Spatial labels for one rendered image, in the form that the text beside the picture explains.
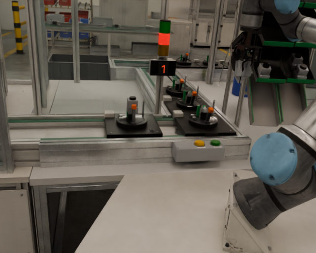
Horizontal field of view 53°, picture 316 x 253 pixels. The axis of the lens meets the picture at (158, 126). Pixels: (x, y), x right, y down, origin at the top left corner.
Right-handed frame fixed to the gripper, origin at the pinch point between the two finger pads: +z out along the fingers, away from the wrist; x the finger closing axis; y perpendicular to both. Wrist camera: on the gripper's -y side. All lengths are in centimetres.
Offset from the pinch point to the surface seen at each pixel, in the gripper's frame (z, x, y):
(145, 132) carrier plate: 26.3, -34.5, -9.6
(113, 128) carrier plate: 26, -48, -15
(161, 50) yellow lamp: -5.3, -25.5, -29.7
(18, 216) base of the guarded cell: 56, -86, 4
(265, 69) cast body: -1.8, 17.4, -11.8
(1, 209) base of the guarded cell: 52, -92, 4
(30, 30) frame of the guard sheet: -11, -82, -34
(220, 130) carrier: 26.3, 0.1, -9.6
